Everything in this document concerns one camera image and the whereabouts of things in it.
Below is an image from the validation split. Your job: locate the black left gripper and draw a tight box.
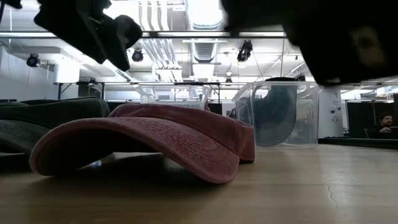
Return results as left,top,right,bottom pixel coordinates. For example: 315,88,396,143
33,0,144,72

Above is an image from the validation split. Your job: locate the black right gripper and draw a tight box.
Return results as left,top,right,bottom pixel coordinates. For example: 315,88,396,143
220,0,398,87

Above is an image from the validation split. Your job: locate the faded red baseball cap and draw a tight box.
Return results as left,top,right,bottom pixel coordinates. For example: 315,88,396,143
29,103,256,185

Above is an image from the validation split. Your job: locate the black hat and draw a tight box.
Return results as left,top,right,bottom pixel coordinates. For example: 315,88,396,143
253,77,299,147

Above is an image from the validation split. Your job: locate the black ceiling spotlight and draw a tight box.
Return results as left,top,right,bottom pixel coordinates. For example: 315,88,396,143
131,48,144,63
25,53,41,68
236,39,254,63

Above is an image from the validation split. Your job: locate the black-framed background table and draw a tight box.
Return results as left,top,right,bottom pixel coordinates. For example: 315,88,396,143
53,81,249,101

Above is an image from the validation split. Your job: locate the white square column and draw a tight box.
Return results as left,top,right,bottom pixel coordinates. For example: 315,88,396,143
318,86,344,139

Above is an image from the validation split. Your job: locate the dark office partition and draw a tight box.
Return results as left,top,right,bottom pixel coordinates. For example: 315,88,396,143
346,101,398,138

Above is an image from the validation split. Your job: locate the clear plastic bin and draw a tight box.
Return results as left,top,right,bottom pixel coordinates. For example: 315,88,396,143
231,80,320,149
139,83,212,110

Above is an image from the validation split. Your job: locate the dark green baseball cap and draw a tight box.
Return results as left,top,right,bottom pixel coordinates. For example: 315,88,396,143
0,96,111,156

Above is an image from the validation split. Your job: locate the person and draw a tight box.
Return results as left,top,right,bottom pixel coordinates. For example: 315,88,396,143
364,113,398,139

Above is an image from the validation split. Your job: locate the black horizontal frame bar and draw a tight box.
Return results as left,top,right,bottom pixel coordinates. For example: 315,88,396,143
0,30,287,39

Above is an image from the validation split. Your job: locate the silver ceiling air duct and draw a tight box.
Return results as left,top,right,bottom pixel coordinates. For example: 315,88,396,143
185,0,224,65

